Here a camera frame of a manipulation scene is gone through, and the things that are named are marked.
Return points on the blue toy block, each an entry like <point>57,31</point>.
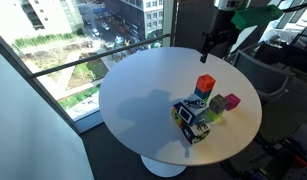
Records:
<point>201,94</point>

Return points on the metal window rail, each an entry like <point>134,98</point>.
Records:
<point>93,57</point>

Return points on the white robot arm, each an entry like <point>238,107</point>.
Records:
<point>231,4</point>

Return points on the grey toy block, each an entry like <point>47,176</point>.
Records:
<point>218,104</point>

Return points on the orange toy block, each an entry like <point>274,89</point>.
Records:
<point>205,82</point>

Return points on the grey office chair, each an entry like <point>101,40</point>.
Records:
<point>263,73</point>

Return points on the owl print fabric cube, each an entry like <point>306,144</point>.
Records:
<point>193,110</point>

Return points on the white table pedestal base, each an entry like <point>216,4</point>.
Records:
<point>163,166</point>

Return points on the dark wall panel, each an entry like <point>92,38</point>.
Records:
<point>189,23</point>

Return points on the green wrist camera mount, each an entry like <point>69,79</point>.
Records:
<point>256,16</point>

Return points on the green toy block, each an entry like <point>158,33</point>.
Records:
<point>207,99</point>

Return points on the dark window corner frame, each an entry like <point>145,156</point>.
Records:
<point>36,78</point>

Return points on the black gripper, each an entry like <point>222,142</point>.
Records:
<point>231,21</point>

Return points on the lime yellow toy block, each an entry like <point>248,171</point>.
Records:
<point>213,116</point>

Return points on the magenta toy block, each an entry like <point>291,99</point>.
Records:
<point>233,101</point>

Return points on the zebra print fabric cube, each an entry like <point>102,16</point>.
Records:
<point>196,132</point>

